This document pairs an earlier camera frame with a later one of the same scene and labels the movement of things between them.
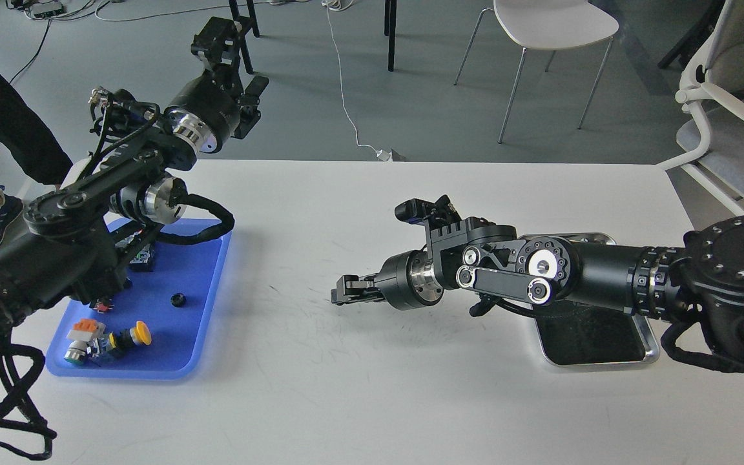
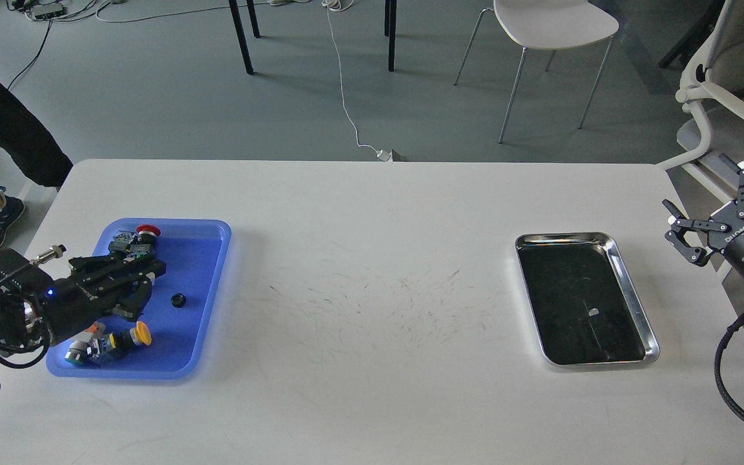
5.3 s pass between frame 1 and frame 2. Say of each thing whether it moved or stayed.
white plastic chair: stayed
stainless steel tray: stayed
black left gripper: moved
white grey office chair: stayed
